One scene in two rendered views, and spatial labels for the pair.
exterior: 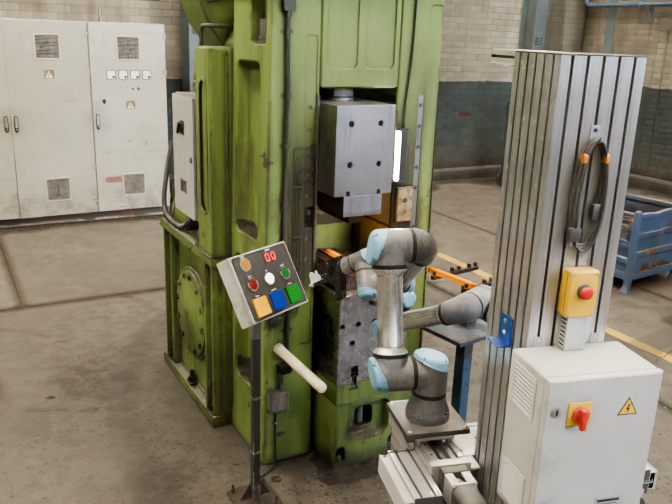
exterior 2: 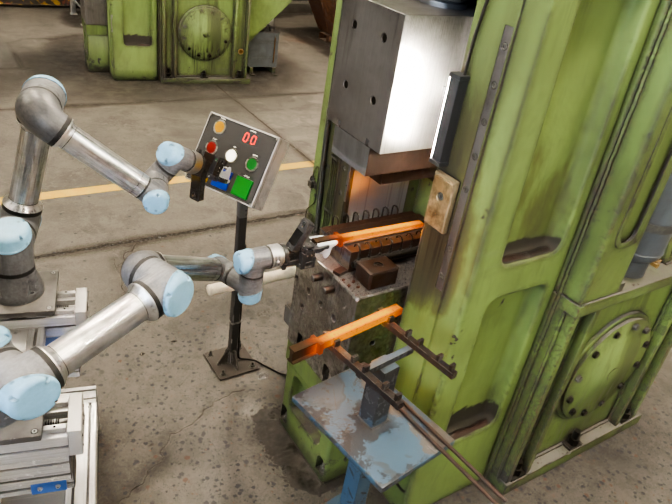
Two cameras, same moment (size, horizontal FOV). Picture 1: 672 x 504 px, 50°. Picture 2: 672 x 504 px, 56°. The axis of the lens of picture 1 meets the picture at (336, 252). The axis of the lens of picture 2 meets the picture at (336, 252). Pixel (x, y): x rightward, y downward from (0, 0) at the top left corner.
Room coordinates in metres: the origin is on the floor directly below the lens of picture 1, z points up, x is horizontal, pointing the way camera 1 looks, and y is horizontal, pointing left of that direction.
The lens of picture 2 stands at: (2.96, -1.98, 2.06)
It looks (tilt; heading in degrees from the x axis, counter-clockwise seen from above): 31 degrees down; 82
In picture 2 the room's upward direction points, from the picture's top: 9 degrees clockwise
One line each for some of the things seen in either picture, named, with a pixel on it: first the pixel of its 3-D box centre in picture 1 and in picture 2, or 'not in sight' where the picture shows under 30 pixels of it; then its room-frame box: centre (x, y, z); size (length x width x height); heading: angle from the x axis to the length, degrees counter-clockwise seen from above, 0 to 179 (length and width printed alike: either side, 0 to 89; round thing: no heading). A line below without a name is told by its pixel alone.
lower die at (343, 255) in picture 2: (337, 267); (382, 236); (3.38, -0.01, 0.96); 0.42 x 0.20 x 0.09; 29
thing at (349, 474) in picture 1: (355, 463); (293, 441); (3.15, -0.14, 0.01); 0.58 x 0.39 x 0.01; 119
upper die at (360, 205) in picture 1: (340, 196); (401, 144); (3.38, -0.01, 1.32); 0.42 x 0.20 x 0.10; 29
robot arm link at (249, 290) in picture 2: not in sight; (246, 283); (2.91, -0.28, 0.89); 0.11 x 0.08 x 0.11; 141
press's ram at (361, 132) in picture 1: (349, 143); (425, 74); (3.40, -0.05, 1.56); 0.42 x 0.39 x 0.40; 29
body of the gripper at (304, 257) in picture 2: not in sight; (296, 253); (3.06, -0.22, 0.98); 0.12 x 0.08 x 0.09; 29
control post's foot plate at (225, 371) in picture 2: (254, 490); (231, 354); (2.85, 0.33, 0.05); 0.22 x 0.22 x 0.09; 29
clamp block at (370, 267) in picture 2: not in sight; (377, 272); (3.33, -0.24, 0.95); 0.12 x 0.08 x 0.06; 29
